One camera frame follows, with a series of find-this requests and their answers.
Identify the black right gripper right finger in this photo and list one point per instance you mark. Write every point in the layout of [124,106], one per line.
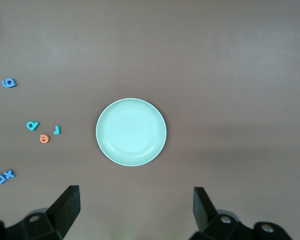
[215,225]

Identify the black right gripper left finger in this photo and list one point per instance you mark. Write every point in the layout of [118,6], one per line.
[52,220]

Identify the orange foam letter e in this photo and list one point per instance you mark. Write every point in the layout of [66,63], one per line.
[48,139]

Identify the teal foam letter r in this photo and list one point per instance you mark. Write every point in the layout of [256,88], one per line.
[58,129]

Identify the teal foam letter d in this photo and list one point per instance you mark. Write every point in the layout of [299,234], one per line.
[36,125]

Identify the blue foam letter x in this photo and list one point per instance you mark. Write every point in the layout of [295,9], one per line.
[9,174]

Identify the mint green plate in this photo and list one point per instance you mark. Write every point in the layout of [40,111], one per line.
[131,132]

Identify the blue foam number 6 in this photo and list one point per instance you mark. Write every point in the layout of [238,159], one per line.
[14,83]

